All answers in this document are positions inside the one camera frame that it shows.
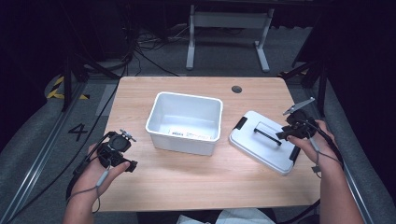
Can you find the yellow black floor tape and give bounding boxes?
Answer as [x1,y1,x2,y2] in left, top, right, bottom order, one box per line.
[46,76,92,101]

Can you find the white plastic storage box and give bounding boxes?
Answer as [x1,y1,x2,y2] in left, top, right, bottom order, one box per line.
[145,91,224,157]

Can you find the person's right hand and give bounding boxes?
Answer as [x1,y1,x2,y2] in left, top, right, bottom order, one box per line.
[286,119,339,173]

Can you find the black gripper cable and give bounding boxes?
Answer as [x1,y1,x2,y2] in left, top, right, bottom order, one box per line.
[64,132,114,201]
[304,119,346,171]

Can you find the white label in box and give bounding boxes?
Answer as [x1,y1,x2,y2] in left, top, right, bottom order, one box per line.
[167,127,217,140]

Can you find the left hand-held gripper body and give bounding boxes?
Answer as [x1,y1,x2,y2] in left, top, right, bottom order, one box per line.
[96,128,137,168]

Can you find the white metal table frame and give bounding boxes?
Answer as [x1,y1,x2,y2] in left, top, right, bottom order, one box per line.
[185,4,276,74]

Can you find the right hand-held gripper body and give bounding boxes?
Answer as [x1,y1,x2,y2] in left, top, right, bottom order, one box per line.
[282,96,318,140]

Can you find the grey right gripper cable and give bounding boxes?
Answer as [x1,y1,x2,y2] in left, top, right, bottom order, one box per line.
[305,130,344,179]

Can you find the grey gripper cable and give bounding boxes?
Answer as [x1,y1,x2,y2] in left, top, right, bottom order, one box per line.
[66,164,112,215]
[305,130,344,179]

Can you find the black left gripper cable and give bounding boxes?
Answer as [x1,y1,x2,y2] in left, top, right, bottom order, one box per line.
[64,132,114,201]

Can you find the long black floor cable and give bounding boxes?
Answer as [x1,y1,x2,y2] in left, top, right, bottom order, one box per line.
[7,55,133,224]

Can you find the bundle of black floor cables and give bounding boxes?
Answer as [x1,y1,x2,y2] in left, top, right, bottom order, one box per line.
[124,26,190,77]

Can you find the black tripod stand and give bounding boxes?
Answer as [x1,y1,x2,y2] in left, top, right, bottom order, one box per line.
[279,58,330,118]
[60,50,121,113]

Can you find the person's left hand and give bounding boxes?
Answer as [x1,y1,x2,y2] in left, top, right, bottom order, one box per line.
[72,143,132,203]

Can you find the grey left gripper cable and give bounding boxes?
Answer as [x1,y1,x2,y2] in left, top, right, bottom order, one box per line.
[66,164,112,215]

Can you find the person's white clothing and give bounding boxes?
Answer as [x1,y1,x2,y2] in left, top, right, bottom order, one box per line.
[177,207,276,224]

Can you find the white lid with black handle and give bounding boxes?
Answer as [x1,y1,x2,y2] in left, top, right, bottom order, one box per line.
[229,110,302,176]

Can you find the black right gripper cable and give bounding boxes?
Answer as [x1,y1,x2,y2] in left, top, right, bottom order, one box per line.
[304,119,346,171]

